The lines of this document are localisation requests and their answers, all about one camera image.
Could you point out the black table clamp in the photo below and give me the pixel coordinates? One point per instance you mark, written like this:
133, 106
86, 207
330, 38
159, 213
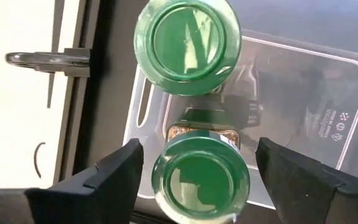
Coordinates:
42, 60

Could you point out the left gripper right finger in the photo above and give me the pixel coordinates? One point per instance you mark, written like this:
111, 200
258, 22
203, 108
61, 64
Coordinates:
306, 199

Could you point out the green-lid glass spice jar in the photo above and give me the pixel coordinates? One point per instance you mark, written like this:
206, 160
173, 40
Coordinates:
186, 46
200, 180

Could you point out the clear plastic bin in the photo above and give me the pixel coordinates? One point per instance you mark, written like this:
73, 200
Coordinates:
291, 93

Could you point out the long black bar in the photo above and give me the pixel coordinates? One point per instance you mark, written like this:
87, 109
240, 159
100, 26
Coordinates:
56, 31

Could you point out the black aluminium table frame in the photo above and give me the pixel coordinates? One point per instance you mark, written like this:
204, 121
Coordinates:
79, 140

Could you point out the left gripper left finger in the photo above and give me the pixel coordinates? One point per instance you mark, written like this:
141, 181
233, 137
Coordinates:
104, 193

